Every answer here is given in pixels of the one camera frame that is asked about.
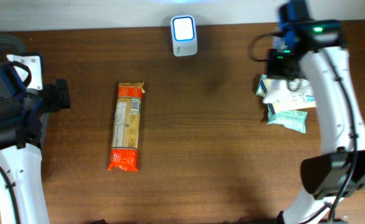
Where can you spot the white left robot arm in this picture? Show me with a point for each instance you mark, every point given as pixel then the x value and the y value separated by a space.
pixel 21 193

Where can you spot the yellow white snack bag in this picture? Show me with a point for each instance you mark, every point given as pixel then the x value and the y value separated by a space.
pixel 278 107

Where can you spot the orange spaghetti pack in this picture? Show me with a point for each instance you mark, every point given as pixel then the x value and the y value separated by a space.
pixel 127 116

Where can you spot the white refill pouch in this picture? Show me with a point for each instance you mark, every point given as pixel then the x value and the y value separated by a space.
pixel 286 91

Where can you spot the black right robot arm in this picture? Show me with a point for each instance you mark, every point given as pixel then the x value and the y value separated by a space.
pixel 317 51

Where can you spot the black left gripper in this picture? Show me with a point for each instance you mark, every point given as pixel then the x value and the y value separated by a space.
pixel 57 103

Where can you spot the green Kleenex tissue pack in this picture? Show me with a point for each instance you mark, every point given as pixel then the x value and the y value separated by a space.
pixel 260 91

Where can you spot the mint green wipes pack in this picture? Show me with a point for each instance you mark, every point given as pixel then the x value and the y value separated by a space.
pixel 293 119

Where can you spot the white barcode scanner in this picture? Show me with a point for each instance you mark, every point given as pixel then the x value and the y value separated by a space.
pixel 184 36

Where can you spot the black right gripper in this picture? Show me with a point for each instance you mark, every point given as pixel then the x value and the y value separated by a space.
pixel 290 74

